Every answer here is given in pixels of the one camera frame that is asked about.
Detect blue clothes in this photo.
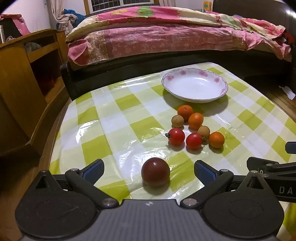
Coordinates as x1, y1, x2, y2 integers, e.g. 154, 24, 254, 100
63, 9, 87, 26

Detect pink cloth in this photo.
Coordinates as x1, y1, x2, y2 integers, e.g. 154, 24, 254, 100
0, 14, 31, 35

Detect red cherry tomato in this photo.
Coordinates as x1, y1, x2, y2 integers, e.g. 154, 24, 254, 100
186, 133, 203, 149
165, 128, 186, 146

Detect window with grille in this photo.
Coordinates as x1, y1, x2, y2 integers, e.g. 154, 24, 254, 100
84, 0, 160, 15

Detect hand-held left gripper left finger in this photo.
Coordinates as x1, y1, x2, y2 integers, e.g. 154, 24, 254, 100
31, 159, 119, 209

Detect white paper scrap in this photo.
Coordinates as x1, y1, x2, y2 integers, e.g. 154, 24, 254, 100
279, 86, 295, 100

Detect beige curtain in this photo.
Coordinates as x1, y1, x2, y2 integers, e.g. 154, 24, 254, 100
50, 0, 77, 36

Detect small orange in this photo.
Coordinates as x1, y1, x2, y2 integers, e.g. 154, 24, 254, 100
188, 113, 204, 131
177, 105, 194, 119
208, 131, 225, 149

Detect wooden cabinet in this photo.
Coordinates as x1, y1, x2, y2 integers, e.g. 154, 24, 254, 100
0, 29, 70, 158

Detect brown longan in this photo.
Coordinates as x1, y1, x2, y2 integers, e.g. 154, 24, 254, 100
197, 126, 211, 141
171, 115, 185, 128

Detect dark red tomato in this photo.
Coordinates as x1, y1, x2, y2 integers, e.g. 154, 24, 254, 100
141, 157, 171, 188

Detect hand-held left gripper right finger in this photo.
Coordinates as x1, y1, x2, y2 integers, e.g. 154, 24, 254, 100
180, 160, 269, 209

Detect bed with pink quilt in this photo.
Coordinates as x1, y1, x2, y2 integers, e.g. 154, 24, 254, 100
65, 6, 292, 66

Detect white plate with pink flowers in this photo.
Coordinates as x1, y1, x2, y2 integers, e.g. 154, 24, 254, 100
161, 68, 229, 103

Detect dark leather headboard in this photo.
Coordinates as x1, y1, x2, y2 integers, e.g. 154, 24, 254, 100
211, 0, 296, 48

